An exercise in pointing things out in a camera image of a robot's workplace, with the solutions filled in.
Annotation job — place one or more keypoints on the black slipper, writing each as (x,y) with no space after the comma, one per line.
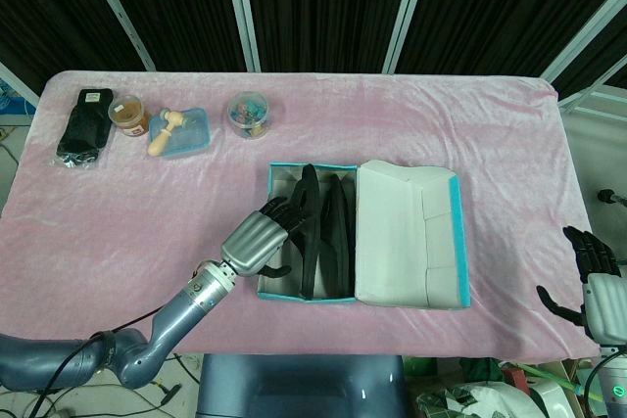
(309,261)
(338,237)

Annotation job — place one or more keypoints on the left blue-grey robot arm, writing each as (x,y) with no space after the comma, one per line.
(161,325)

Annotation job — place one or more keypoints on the amber jar with label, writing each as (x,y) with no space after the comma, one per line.
(130,117)

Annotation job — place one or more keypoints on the green white patterned bag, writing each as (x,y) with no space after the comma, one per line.
(460,398)

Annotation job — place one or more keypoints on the clear container with blue lid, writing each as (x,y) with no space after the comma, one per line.
(193,136)

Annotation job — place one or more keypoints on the pink velvet tablecloth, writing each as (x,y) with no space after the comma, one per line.
(147,202)

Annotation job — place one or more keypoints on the aluminium frame post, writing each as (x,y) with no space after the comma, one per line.
(406,12)
(120,12)
(583,21)
(242,12)

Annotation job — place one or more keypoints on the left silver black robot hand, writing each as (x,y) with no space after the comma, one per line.
(252,244)

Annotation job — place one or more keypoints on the black stand knob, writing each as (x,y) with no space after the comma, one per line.
(612,197)

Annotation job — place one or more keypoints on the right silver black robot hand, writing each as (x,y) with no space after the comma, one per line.
(607,305)

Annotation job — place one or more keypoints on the wooden massage roller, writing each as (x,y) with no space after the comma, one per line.
(164,136)

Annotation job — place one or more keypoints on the dark blue robot torso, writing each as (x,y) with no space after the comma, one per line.
(303,388)

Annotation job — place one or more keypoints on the black socks in plastic bag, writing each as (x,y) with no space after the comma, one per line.
(83,131)

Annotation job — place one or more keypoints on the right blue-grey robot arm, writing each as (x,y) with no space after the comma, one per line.
(614,384)

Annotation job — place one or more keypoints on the clear jar of colourful clips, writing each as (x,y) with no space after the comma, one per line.
(249,117)

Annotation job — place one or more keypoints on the blue cardboard shoe box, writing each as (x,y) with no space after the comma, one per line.
(392,242)

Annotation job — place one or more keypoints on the black pleated curtain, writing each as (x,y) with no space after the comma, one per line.
(323,2)

